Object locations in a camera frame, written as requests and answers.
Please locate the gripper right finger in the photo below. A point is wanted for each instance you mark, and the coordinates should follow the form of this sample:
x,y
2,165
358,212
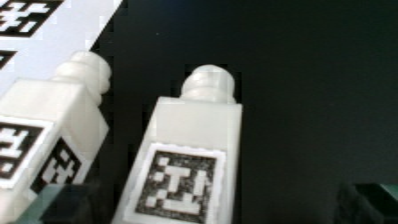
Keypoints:
x,y
368,204

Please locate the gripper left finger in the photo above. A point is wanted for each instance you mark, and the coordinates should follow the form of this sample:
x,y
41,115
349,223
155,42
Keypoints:
x,y
63,205

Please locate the white table leg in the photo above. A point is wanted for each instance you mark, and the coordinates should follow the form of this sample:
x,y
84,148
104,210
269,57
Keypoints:
x,y
182,181
52,130

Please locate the white sheet with tags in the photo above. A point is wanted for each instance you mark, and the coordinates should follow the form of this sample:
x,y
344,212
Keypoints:
x,y
49,28

